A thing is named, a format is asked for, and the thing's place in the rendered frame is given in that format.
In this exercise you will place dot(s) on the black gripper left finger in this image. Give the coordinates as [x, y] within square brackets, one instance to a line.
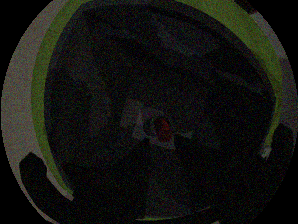
[127, 179]

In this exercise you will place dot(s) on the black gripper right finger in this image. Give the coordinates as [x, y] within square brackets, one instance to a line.
[206, 169]

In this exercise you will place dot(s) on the dark red peg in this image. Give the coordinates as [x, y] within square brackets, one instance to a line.
[163, 132]

